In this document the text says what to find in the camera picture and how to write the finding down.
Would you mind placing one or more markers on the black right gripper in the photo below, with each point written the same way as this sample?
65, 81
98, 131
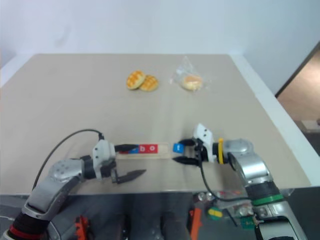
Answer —
203, 155

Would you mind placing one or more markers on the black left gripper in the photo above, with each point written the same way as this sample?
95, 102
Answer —
108, 168

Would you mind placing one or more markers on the blue letter block t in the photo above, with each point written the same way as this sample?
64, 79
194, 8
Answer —
178, 148

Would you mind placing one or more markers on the red letter block b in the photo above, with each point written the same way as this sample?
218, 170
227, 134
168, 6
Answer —
143, 148

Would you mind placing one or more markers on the red letter block o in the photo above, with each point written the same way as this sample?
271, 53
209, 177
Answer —
152, 148

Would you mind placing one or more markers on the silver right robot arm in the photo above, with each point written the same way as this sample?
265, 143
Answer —
252, 165

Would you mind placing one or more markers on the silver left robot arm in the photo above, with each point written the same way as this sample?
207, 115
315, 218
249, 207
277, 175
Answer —
62, 172

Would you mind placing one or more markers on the red letter block r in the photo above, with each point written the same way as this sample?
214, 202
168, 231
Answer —
123, 151

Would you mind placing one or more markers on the blue letter block o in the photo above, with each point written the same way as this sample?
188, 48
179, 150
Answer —
135, 150

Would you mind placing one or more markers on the wooden letter tray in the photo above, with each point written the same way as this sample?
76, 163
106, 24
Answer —
150, 155

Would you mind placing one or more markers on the yellow zip tie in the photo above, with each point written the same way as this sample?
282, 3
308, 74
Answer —
220, 151

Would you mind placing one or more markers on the shiny silver round cap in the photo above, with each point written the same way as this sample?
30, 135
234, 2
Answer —
202, 197

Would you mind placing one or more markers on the green yellow round object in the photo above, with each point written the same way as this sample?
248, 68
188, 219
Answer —
215, 213

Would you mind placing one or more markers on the pale round bun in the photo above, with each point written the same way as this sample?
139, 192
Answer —
192, 82

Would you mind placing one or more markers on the golden grid-pattern bun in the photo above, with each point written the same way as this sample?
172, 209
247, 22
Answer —
135, 80
150, 83

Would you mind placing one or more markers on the orange black tool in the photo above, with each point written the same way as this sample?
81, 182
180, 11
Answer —
82, 226

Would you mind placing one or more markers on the bagged bun in plastic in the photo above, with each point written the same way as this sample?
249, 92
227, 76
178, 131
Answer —
186, 66

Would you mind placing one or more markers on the green circuit board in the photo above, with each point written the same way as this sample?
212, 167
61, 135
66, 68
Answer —
247, 222

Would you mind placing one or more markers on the beige box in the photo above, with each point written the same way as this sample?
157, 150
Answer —
310, 125

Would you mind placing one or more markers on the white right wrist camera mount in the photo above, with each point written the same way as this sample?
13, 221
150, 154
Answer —
203, 132

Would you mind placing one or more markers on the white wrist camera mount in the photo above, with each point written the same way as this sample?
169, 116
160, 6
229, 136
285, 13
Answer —
203, 132
102, 150

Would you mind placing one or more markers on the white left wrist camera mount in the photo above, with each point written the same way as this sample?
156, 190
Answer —
102, 150

